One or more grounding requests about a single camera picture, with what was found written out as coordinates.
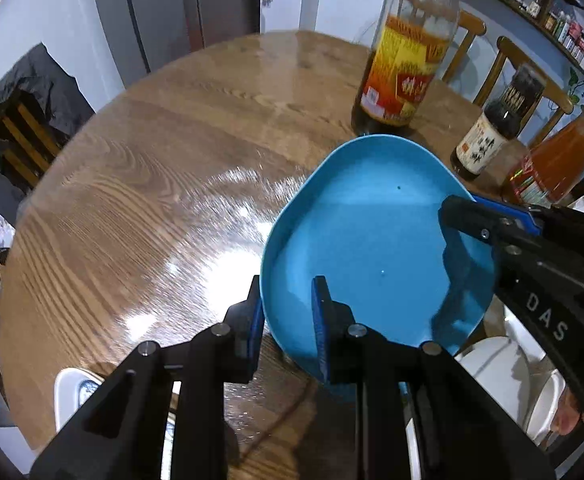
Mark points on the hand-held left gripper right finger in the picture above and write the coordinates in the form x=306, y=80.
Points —
x=319, y=322

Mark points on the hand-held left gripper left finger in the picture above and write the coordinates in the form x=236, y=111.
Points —
x=255, y=312

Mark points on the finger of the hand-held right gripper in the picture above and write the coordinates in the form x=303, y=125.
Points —
x=517, y=216
x=477, y=222

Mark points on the medium white bowl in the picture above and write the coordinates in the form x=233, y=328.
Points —
x=547, y=405

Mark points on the person's right hand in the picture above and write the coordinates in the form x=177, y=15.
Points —
x=572, y=412

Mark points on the orange red sauce bottle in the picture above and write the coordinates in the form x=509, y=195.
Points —
x=557, y=160

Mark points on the small dark sauce bottle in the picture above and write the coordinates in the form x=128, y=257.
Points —
x=492, y=135

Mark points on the wooden chair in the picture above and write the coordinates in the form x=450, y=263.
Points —
x=26, y=135
x=469, y=30
x=512, y=55

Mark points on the large soy sauce bottle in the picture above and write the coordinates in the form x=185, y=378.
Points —
x=402, y=75

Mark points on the row of spice jars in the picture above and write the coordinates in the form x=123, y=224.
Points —
x=569, y=32

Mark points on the white plate with blue pattern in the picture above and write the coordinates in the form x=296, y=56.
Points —
x=69, y=395

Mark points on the grey refrigerator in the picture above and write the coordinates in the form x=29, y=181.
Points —
x=171, y=5

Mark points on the dark jacket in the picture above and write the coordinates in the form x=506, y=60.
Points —
x=26, y=80

